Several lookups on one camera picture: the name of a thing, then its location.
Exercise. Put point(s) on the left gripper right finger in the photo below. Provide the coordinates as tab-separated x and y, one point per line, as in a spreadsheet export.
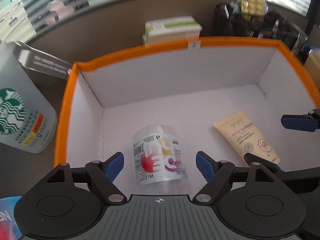
218	177

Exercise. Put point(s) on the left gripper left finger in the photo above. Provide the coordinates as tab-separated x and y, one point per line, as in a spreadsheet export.
101	177

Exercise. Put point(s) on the beige building brick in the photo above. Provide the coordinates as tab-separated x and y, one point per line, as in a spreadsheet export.
253	10

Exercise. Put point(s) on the black white carton box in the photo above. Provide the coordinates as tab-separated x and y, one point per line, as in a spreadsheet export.
40	61

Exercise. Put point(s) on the Starbucks plastic cup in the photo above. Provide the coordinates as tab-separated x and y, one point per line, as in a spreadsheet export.
28	120

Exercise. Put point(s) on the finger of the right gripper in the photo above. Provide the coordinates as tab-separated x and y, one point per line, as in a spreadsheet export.
306	180
305	122

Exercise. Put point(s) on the clear plastic printed jar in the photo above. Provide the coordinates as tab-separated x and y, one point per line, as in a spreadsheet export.
159	161

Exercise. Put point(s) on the green white medicine box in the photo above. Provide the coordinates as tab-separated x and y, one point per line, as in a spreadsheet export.
169	29

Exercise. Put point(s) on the colourful AGON desk mat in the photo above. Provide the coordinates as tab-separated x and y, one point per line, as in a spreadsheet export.
8	227

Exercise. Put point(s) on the black mesh organizer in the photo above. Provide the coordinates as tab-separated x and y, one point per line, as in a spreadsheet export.
272	26

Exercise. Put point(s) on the cream cosmetic tube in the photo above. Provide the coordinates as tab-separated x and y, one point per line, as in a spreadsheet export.
242	134

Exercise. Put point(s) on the brown paper cup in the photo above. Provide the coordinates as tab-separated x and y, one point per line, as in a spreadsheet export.
312	66

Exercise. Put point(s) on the orange cardboard box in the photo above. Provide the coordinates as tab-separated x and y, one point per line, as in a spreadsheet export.
188	85

